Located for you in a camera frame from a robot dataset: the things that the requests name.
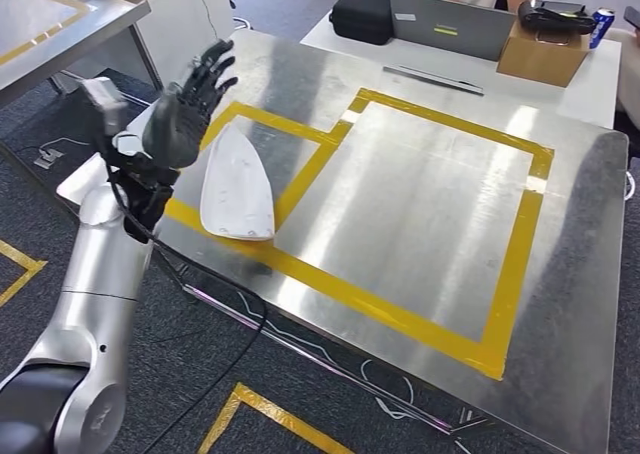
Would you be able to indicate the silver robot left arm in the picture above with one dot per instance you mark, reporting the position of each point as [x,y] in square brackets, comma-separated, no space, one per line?
[100,285]

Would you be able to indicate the person beside white desk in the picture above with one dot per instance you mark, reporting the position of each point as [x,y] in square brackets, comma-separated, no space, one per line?
[631,73]

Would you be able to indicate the white floor power strip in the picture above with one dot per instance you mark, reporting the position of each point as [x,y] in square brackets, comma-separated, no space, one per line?
[47,158]

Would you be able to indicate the blue drink can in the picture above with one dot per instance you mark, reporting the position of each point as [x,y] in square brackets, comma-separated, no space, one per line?
[600,30]

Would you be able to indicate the brown cardboard box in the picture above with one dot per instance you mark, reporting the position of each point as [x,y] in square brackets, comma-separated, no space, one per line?
[540,63]

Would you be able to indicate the white desk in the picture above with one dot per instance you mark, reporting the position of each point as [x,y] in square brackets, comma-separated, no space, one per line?
[590,100]

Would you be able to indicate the grey laptop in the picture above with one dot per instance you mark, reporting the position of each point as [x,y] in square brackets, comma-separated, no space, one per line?
[450,34]

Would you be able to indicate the white mirror cover part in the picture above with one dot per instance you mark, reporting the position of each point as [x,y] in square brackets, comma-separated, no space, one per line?
[235,192]

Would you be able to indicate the black carry case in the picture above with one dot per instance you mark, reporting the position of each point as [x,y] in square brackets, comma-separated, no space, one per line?
[365,14]

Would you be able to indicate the small steel table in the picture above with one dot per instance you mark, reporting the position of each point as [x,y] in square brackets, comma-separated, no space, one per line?
[75,20]

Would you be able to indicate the black handheld device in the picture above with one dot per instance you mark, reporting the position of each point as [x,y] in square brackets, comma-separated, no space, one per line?
[550,17]

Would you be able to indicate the long metal ruler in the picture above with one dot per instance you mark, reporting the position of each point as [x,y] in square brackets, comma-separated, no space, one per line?
[435,80]

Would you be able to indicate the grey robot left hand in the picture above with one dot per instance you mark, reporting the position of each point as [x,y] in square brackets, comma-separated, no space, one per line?
[180,126]

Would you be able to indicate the dark smartphone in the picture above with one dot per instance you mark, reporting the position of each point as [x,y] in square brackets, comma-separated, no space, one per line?
[632,17]

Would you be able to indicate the steel workbench table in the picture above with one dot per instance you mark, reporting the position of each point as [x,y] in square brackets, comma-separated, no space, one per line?
[425,226]

